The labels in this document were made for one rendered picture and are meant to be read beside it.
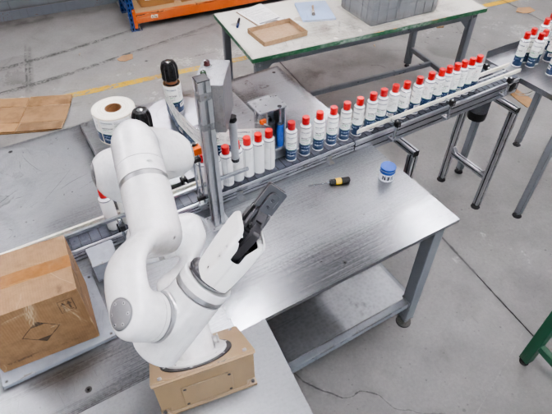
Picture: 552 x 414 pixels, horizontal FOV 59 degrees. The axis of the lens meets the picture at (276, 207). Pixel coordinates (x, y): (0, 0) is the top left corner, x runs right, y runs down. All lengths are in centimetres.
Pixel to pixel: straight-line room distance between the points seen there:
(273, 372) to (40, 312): 73
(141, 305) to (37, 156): 195
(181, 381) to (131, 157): 75
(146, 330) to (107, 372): 102
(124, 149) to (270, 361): 96
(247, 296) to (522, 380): 156
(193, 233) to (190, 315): 69
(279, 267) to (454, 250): 157
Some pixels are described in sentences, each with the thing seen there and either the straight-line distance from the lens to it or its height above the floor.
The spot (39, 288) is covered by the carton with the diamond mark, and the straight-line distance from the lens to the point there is 161.
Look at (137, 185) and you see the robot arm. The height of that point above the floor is 174.
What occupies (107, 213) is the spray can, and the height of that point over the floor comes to 98.
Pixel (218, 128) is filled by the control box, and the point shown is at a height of 130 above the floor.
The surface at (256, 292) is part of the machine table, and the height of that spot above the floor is 83.
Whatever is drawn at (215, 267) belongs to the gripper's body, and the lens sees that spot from 71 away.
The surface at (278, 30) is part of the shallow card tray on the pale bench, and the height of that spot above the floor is 80.
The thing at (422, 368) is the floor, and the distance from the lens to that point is 268.
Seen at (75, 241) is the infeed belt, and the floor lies 88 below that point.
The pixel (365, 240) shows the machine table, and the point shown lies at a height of 83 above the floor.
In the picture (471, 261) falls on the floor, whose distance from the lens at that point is 318.
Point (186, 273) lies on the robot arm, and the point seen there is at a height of 172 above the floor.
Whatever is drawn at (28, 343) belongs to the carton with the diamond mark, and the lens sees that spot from 173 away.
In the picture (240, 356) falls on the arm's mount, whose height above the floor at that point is 103.
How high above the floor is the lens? 230
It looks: 45 degrees down
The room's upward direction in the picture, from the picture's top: straight up
